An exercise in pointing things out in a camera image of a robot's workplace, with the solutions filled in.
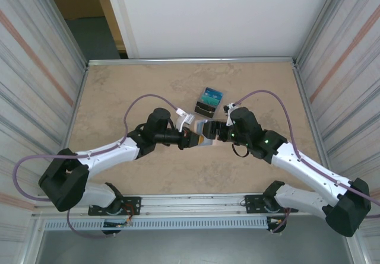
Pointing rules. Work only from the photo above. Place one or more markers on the beige card holder wallet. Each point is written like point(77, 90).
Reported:
point(213, 143)

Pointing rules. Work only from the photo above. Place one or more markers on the black card in box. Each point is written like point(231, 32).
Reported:
point(205, 109)

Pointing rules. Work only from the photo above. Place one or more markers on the clear plastic card box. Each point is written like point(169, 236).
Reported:
point(221, 105)

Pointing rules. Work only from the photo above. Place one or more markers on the teal card in box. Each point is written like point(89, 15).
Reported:
point(209, 99)

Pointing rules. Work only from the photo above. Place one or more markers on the blue card in box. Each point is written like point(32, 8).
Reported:
point(213, 93)

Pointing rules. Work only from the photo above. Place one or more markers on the corrugated plastic side panel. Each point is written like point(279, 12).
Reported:
point(29, 83)
point(350, 83)

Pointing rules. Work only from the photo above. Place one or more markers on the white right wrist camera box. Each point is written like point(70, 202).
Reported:
point(230, 121)

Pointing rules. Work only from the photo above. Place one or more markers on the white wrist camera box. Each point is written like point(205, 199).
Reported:
point(184, 121)
point(230, 121)

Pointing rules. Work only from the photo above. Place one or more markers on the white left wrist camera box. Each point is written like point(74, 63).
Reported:
point(184, 121)

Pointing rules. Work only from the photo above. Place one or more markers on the aluminium mounting rail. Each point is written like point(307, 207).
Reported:
point(193, 201)

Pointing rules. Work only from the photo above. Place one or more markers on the aluminium table edge rail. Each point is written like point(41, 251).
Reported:
point(193, 60)
point(300, 83)

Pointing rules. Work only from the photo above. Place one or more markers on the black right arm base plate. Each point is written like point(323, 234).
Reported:
point(252, 203)

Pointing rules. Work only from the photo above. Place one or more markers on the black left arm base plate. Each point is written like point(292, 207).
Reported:
point(133, 204)

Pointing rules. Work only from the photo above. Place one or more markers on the white door frame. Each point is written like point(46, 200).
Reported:
point(121, 15)

